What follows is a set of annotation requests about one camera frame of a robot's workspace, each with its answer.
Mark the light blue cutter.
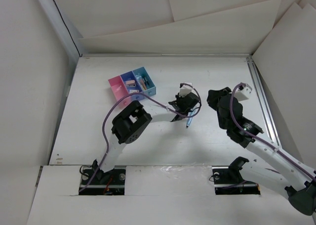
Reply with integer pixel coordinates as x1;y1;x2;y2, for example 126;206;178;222
186;108;198;129

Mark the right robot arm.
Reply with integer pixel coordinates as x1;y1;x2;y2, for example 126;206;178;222
207;83;316;216

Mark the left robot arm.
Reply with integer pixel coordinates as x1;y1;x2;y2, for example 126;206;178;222
93;92;201;184

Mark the light blue container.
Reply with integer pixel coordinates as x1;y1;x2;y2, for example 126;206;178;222
132;67;157;96

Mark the dark blue container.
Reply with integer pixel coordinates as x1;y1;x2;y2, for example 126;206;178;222
121;71;143;94

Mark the pink container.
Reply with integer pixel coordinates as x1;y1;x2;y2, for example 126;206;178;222
108;75;131;109

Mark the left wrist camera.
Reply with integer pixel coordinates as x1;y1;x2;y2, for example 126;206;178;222
178;82;193;97

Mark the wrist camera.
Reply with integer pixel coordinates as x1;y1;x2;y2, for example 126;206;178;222
178;82;193;97
234;84;253;101

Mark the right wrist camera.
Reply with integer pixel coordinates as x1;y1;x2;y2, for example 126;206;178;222
234;84;253;101

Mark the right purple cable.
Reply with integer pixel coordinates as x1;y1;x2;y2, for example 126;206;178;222
229;82;316;183

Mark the aluminium rail right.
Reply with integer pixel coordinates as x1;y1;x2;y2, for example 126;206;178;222
246;57;279;144

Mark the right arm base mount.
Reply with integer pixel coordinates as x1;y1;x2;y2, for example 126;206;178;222
209;157;261;195

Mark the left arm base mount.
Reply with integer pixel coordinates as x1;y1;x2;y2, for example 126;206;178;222
79;166;126;196

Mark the aluminium post left corner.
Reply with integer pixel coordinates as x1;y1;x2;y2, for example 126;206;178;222
32;0;84;62

